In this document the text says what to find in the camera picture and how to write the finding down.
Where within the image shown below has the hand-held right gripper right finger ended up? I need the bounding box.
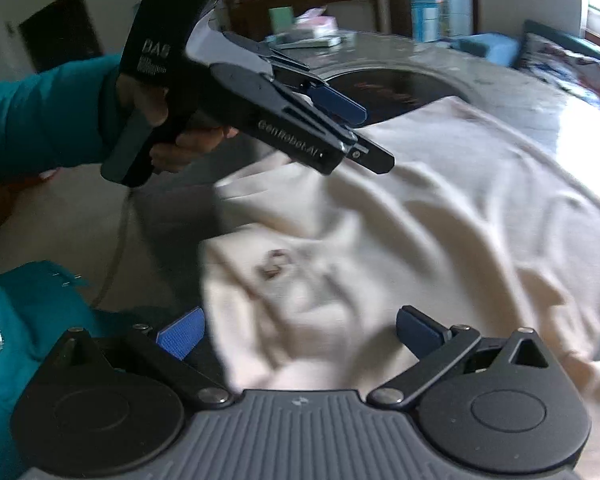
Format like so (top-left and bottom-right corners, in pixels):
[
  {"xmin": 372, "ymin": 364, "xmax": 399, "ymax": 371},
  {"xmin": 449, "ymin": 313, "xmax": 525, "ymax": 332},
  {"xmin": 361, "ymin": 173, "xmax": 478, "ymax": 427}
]
[{"xmin": 369, "ymin": 304, "xmax": 557, "ymax": 409}]

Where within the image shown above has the cream shirt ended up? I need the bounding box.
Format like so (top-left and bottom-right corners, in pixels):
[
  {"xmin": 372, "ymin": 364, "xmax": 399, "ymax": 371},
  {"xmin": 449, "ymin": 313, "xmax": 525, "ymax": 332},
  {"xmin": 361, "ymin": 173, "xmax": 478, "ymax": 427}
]
[{"xmin": 200, "ymin": 95, "xmax": 600, "ymax": 396}]

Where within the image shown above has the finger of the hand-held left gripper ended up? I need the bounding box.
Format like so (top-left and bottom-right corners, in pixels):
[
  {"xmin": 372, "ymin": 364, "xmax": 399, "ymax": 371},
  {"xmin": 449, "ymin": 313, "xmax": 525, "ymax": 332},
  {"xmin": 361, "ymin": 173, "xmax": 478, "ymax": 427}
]
[
  {"xmin": 266, "ymin": 46, "xmax": 370, "ymax": 127},
  {"xmin": 346, "ymin": 131, "xmax": 396, "ymax": 176}
]

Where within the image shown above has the blue stool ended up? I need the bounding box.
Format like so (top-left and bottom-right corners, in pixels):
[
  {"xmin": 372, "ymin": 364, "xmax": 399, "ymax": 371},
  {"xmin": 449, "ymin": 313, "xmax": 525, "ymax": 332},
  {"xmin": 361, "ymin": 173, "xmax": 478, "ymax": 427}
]
[{"xmin": 451, "ymin": 33, "xmax": 522, "ymax": 69}]

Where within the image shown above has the butterfly print cushion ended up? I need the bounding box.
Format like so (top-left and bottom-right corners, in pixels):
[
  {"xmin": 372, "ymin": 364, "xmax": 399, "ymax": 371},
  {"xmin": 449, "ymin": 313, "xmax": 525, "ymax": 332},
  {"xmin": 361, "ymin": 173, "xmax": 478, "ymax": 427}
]
[{"xmin": 519, "ymin": 32, "xmax": 600, "ymax": 117}]

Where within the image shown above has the flat white box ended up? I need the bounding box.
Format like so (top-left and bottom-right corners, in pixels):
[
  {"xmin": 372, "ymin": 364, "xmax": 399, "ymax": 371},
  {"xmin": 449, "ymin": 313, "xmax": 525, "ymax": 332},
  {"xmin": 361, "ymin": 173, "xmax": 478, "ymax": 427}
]
[{"xmin": 266, "ymin": 31, "xmax": 342, "ymax": 51}]

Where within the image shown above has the round cooktop with metal ring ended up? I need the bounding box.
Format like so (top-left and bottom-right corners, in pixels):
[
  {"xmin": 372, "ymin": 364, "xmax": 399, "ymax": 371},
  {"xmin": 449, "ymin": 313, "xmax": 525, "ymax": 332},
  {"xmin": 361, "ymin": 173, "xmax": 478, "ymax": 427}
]
[{"xmin": 310, "ymin": 55, "xmax": 481, "ymax": 128}]

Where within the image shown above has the person's teal jacket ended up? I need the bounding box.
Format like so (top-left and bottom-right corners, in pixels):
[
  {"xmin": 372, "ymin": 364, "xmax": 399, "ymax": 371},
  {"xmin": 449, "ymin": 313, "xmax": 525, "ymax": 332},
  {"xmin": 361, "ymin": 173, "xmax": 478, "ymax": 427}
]
[{"xmin": 0, "ymin": 257, "xmax": 136, "ymax": 480}]

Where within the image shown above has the dark teal sofa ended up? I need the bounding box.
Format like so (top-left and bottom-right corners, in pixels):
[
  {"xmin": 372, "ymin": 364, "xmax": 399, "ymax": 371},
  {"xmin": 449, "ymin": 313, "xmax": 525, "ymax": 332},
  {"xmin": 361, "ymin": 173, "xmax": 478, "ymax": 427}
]
[{"xmin": 522, "ymin": 19, "xmax": 600, "ymax": 72}]

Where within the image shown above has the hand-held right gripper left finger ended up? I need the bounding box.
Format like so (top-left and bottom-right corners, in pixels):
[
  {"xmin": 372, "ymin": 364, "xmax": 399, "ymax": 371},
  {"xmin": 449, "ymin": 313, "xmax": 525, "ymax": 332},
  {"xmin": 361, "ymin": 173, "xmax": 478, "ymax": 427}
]
[{"xmin": 55, "ymin": 306, "xmax": 234, "ymax": 409}]

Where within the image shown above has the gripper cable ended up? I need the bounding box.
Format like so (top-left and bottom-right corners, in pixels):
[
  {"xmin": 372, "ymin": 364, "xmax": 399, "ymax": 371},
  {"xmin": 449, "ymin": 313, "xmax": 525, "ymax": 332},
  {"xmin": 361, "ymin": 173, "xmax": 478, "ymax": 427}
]
[{"xmin": 92, "ymin": 192, "xmax": 136, "ymax": 308}]

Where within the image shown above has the pink tissue pack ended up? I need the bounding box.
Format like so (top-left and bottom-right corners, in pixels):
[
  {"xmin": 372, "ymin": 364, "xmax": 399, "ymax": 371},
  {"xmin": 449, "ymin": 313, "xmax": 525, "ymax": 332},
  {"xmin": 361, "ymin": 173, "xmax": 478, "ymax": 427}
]
[{"xmin": 292, "ymin": 16, "xmax": 339, "ymax": 36}]

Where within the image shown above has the blue and white cabinet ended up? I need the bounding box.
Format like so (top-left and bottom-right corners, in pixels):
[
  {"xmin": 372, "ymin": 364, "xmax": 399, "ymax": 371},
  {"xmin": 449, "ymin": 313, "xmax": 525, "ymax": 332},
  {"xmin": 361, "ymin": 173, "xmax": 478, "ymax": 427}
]
[{"xmin": 408, "ymin": 0, "xmax": 447, "ymax": 44}]

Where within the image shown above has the person's left hand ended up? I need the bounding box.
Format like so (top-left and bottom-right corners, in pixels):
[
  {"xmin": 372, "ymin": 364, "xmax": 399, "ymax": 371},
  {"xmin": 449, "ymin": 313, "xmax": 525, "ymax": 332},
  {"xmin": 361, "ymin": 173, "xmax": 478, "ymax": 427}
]
[{"xmin": 139, "ymin": 89, "xmax": 237, "ymax": 174}]

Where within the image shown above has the dark wall panel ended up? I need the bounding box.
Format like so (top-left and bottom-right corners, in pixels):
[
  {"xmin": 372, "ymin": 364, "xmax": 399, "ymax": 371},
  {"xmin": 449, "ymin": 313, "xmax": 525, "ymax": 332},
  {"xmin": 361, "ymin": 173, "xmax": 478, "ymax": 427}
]
[{"xmin": 18, "ymin": 0, "xmax": 104, "ymax": 74}]

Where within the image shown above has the green box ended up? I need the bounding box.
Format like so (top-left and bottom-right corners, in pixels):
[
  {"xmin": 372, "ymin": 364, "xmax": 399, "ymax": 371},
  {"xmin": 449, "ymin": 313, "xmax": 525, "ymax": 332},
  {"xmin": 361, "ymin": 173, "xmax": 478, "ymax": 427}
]
[{"xmin": 271, "ymin": 7, "xmax": 326, "ymax": 36}]

